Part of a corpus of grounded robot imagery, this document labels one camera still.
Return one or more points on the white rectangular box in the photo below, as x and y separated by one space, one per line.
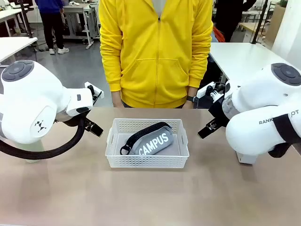
247 159

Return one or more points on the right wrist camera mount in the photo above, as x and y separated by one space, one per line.
202 92

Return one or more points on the small white desk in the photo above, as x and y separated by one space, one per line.
7 14

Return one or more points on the person left forearm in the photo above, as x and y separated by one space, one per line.
193 91

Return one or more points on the black slanted pole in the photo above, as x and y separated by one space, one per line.
258 26

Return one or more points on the person right hand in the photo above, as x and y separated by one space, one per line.
117 100

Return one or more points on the person in blue top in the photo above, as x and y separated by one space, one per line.
53 23

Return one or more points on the person left hand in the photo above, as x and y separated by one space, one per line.
188 105

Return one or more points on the black wrist watch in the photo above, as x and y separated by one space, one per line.
191 98

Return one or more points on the black metal stand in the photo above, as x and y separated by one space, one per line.
26 18

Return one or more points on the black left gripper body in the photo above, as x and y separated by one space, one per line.
68 120

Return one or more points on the person in black clothes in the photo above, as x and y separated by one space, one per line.
228 18

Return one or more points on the orange fabric item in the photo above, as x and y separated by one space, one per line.
219 35

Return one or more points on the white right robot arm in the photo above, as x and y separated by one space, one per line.
254 131

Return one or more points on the grey height adjustable desk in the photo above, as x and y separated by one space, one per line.
77 8

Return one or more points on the brown cardboard panel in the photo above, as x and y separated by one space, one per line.
277 21

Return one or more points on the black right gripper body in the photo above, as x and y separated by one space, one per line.
218 110

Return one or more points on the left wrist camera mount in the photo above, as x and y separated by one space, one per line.
92 90

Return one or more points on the person in yellow hoodie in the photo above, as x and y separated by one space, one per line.
152 58

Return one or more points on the wooden top desk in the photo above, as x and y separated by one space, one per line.
249 27

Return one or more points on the white table with metal legs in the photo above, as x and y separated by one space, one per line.
14 46

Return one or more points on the white perforated plastic basket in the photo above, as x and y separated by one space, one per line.
122 161

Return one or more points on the grey campus pencil case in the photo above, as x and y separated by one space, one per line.
152 141

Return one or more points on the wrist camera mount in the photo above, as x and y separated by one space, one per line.
92 90
202 92

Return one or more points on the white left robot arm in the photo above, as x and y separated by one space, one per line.
23 106

